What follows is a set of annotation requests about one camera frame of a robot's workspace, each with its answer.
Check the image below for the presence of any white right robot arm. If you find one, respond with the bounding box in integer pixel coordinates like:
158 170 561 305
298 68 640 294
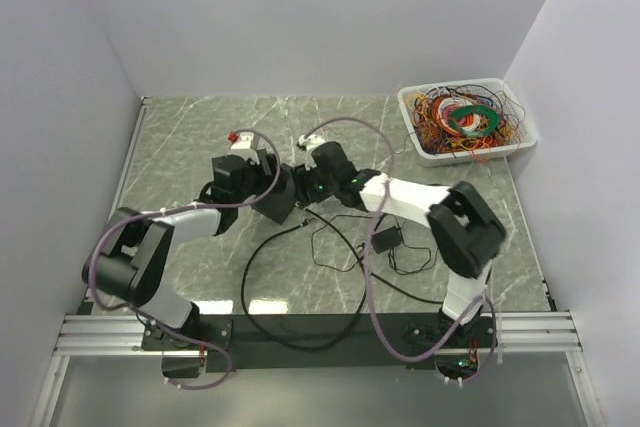
296 135 506 346

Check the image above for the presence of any black ethernet cable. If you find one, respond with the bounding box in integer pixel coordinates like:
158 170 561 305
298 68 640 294
367 271 451 306
240 219 371 353

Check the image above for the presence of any thin black power cord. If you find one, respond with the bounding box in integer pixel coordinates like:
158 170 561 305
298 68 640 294
304 209 436 276

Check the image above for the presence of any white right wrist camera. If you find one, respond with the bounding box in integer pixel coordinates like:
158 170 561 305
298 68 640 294
297 134 325 171

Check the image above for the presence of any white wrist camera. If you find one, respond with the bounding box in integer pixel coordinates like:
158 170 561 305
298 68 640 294
297 134 325 171
231 131 259 151

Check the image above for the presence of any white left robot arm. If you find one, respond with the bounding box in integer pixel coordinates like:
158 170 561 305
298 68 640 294
82 149 282 349

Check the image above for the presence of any black network switch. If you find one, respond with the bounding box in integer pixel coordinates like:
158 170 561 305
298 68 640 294
251 164 297 225

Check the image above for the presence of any aluminium left side rail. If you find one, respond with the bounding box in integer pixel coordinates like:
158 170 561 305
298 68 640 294
82 96 155 313

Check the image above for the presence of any black power adapter brick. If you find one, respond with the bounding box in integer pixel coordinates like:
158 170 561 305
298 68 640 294
371 227 403 254

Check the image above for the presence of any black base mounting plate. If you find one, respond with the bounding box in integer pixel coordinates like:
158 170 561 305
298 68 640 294
141 313 497 379

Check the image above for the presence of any colourful wire bundle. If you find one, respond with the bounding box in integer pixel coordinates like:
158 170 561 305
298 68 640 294
390 77 526 164

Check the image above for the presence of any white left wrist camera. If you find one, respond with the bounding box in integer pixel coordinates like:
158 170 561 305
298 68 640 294
231 131 259 151

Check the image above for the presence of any aluminium rail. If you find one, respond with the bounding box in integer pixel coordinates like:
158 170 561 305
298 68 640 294
54 312 582 356
82 96 155 313

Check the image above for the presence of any aluminium front rail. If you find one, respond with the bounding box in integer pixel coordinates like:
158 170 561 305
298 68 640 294
54 312 582 356

